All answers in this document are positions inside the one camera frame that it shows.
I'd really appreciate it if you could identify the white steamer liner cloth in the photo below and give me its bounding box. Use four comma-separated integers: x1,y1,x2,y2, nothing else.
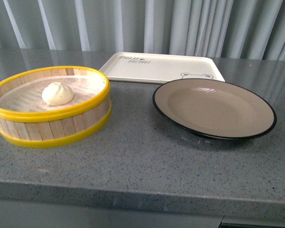
0,75,107,112

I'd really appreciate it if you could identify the white steamed bun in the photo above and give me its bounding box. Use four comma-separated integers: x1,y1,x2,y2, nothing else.
42,82,74,106

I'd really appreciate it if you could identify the white bear print tray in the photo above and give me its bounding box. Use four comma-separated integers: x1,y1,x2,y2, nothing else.
100,52,225,84

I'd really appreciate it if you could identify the beige plate with black rim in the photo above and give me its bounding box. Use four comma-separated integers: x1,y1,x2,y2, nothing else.
152,78,277,140

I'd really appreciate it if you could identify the yellow rimmed bamboo steamer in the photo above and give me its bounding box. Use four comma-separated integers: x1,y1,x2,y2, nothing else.
0,66,112,148

